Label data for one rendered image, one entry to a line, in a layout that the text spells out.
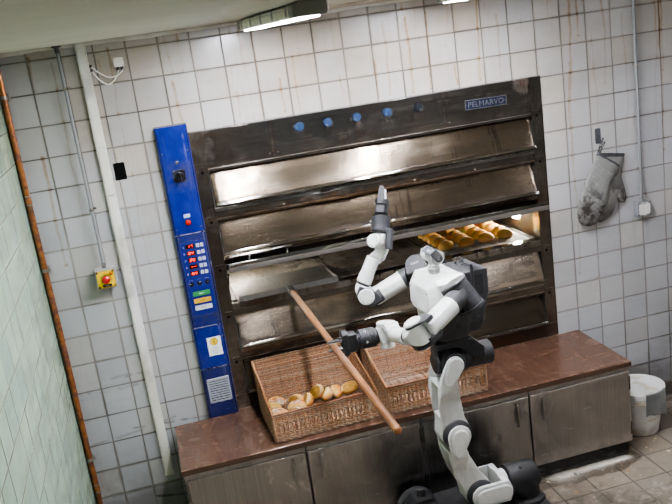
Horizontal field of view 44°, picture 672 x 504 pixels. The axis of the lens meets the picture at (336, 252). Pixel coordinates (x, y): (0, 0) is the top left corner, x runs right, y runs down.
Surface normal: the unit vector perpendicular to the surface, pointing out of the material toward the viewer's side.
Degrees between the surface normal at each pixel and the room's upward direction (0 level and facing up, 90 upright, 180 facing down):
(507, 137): 70
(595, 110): 90
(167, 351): 90
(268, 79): 90
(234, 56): 90
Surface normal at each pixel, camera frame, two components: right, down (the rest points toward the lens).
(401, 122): 0.25, 0.22
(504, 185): 0.18, -0.12
